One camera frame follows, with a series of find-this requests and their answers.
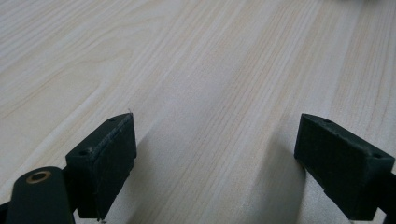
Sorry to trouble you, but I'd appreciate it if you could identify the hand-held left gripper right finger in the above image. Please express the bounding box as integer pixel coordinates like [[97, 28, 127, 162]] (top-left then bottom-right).
[[293, 113, 396, 221]]

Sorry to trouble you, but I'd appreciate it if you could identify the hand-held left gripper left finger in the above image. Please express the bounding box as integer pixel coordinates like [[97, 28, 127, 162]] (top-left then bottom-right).
[[64, 112, 138, 221]]

